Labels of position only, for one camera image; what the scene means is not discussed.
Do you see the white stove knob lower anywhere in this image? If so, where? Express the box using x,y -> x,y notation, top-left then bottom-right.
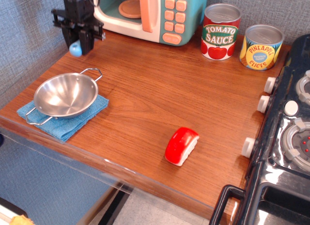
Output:
241,137 -> 256,158

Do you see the red and white toy sushi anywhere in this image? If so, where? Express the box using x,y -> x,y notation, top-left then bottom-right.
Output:
165,127 -> 200,166

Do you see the pineapple slices can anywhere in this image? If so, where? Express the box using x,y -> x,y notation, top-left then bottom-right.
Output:
239,24 -> 284,71

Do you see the teal toy microwave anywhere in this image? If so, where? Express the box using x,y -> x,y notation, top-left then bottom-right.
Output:
94,0 -> 207,46

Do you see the white stove knob middle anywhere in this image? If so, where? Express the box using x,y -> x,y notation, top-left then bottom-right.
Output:
257,96 -> 270,113

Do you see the black toy stove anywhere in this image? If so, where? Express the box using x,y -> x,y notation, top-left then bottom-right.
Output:
210,34 -> 310,225

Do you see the blue and grey measuring spoon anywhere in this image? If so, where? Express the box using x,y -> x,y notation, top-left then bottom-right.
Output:
69,40 -> 82,57

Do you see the blue folded cloth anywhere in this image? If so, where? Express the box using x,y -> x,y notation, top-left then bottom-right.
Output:
17,95 -> 109,142

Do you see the white stove knob upper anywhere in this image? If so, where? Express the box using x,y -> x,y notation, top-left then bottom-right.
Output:
264,77 -> 277,94

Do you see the tomato sauce can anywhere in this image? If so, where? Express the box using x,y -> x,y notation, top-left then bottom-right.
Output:
201,3 -> 241,61

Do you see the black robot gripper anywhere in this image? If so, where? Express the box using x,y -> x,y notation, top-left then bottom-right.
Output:
51,0 -> 104,55

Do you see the steel bowl with wire handles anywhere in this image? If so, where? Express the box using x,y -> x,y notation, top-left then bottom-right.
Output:
25,68 -> 103,126

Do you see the white stove knob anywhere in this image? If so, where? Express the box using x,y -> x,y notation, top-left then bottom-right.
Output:
264,77 -> 277,94
241,137 -> 256,158
257,96 -> 270,113

